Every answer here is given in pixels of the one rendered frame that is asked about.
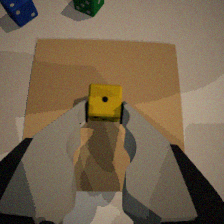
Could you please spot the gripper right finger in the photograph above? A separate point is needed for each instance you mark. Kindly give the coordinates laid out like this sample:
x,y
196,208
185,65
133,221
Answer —
x,y
161,184

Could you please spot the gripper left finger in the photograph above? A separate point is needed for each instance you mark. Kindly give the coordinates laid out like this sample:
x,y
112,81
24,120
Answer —
x,y
37,178

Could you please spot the green die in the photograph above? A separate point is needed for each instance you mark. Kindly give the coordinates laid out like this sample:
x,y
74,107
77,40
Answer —
x,y
89,7

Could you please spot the yellow die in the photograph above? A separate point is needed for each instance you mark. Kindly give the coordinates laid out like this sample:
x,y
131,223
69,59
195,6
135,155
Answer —
x,y
104,102

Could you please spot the blue die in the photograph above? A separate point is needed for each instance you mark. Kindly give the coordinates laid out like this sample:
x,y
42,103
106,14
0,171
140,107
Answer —
x,y
20,11

